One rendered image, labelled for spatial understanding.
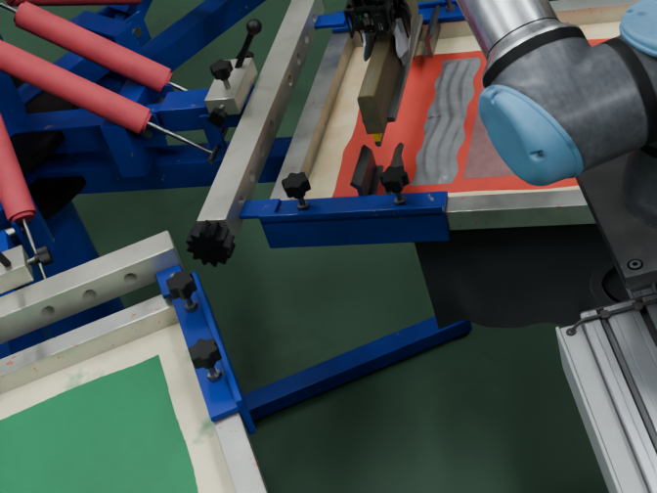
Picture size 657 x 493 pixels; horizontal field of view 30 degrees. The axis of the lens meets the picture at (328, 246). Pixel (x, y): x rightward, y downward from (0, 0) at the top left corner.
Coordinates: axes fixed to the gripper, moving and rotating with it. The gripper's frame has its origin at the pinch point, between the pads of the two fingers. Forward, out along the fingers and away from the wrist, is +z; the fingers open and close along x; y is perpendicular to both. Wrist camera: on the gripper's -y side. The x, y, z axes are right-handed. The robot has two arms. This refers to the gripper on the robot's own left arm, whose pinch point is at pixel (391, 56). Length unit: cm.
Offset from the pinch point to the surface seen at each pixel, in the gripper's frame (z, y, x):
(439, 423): 109, -12, -15
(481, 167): 13.7, 14.2, 14.8
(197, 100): 4.9, 0.5, -37.3
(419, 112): 13.6, -2.6, 1.7
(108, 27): 4, -27, -65
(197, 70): 108, -172, -127
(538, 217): 12.3, 29.0, 25.5
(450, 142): 13.3, 7.3, 8.6
